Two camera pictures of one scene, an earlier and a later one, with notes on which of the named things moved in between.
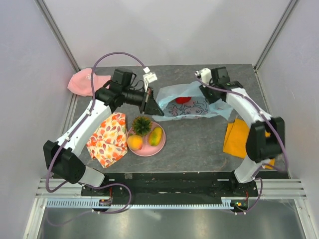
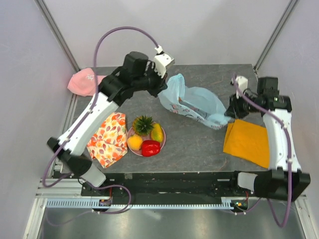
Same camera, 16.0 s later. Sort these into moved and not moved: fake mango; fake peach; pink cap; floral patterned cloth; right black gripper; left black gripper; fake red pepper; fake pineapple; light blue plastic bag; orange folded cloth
Moved: left black gripper; fake red pepper; light blue plastic bag; fake mango; right black gripper
Not moved: fake peach; orange folded cloth; pink cap; fake pineapple; floral patterned cloth
